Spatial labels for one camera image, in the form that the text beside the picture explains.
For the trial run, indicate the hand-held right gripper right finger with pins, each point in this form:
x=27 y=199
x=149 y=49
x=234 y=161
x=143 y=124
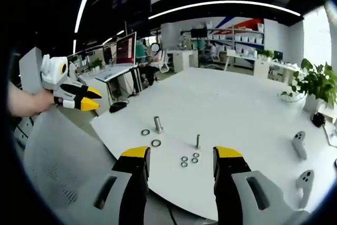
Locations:
x=231 y=172

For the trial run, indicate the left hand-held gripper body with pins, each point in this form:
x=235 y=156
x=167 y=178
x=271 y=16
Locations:
x=54 y=73

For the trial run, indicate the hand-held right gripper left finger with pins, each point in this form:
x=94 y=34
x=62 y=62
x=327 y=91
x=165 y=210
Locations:
x=131 y=172

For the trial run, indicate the large steel washer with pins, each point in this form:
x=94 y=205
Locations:
x=145 y=132
x=156 y=143

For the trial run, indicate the small steel washer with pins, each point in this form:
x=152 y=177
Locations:
x=194 y=160
x=184 y=164
x=195 y=154
x=184 y=158

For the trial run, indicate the small threaded steel stud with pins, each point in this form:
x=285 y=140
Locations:
x=198 y=141

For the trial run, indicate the large threaded steel stud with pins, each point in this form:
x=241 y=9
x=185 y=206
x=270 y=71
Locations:
x=157 y=125

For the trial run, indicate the person's left hand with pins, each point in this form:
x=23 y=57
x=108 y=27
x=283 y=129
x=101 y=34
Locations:
x=42 y=101

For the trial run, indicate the grey partition panel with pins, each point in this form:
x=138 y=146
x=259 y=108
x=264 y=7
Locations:
x=29 y=69

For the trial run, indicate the small green desk plant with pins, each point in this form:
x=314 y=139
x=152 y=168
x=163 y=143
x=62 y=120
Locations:
x=96 y=64

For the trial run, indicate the black computer mouse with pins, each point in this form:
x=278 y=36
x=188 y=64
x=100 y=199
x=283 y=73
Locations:
x=117 y=106

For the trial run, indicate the white office desk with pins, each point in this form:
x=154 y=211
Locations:
x=113 y=71

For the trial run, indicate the grey mesh office chair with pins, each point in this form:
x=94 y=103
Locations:
x=60 y=161

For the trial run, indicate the white-framed computer monitor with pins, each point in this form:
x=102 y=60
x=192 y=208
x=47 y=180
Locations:
x=126 y=49

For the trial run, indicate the white handheld controller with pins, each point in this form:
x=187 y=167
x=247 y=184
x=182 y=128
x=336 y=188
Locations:
x=299 y=144
x=305 y=186

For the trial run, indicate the curved ceiling light strip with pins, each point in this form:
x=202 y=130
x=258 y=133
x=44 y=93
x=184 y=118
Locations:
x=223 y=4
x=84 y=1

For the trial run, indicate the white office chair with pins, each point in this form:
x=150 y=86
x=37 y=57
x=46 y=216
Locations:
x=163 y=61

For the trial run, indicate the small black device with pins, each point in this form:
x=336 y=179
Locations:
x=318 y=119

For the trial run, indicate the white cabinet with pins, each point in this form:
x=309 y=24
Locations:
x=182 y=60

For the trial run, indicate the small white box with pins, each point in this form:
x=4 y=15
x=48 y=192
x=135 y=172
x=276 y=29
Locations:
x=329 y=113

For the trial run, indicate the potted green plant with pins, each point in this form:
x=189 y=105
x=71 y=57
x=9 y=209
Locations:
x=317 y=82

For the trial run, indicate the shelf with white bins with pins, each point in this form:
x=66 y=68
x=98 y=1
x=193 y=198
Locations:
x=231 y=36

